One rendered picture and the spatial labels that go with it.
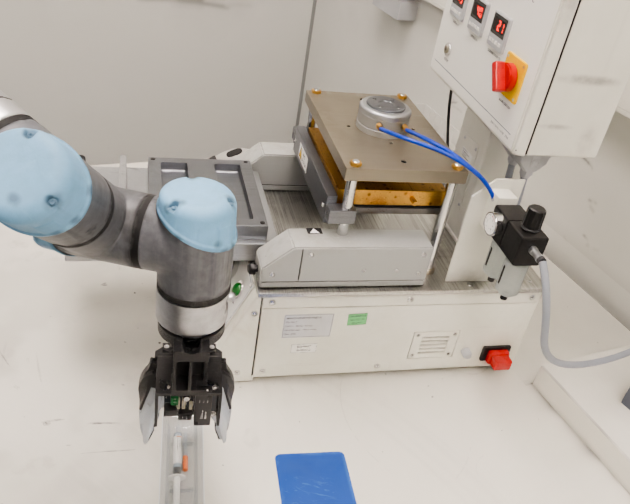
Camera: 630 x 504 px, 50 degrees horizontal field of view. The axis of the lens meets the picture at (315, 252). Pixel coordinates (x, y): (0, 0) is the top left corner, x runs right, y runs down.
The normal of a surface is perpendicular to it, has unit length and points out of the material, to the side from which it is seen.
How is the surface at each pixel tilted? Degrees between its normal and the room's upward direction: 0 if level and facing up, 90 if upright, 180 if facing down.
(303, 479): 0
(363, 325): 90
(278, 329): 90
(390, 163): 0
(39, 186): 48
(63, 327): 0
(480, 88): 90
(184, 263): 90
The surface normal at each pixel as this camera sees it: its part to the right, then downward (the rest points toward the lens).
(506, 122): -0.97, 0.00
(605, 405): 0.15, -0.82
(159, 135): 0.40, 0.56
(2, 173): 0.00, -0.14
